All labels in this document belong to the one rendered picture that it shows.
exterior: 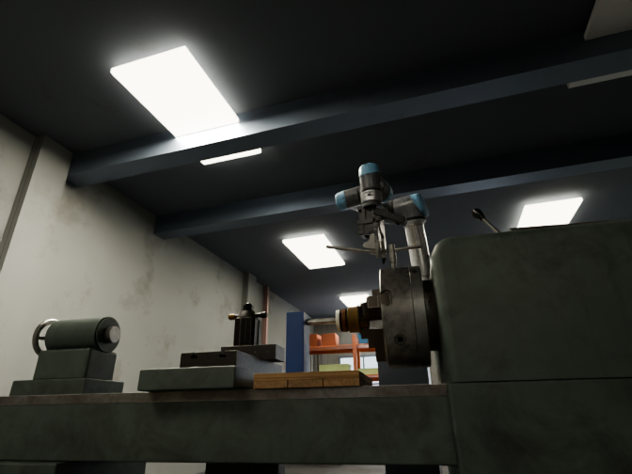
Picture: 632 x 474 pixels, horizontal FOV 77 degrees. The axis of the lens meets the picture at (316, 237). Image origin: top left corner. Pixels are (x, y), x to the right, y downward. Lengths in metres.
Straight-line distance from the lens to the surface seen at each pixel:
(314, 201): 4.40
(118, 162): 4.03
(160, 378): 1.29
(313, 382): 1.16
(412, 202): 1.87
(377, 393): 1.14
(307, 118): 3.22
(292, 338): 1.33
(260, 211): 4.61
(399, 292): 1.19
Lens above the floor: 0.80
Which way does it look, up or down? 24 degrees up
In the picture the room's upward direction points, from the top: 1 degrees counter-clockwise
